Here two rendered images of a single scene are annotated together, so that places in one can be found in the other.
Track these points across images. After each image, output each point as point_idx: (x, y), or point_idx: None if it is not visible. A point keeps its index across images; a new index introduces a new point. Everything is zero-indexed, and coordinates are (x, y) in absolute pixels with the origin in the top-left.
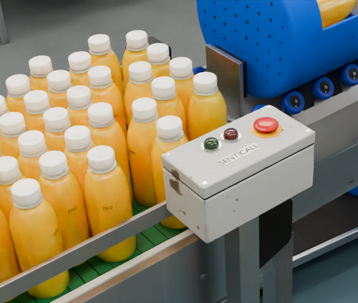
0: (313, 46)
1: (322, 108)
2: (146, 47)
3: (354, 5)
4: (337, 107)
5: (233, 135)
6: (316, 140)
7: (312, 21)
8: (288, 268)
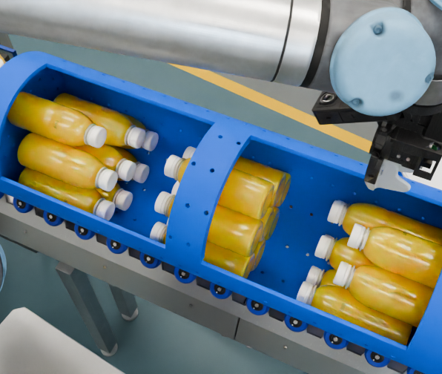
0: None
1: (51, 227)
2: None
3: (84, 186)
4: (64, 238)
5: None
6: (42, 241)
7: None
8: (73, 289)
